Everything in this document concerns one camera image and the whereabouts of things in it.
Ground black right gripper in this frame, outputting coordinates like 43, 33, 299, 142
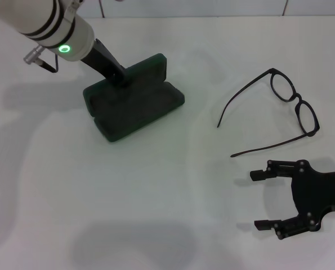
249, 159, 335, 241

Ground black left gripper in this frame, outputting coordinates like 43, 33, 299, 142
81, 38, 131, 87

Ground green glasses case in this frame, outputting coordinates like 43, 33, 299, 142
82, 53, 185, 144

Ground black glasses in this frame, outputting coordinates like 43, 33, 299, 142
216, 67, 320, 158

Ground silver connector with cable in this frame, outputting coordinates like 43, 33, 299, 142
23, 46, 59, 73

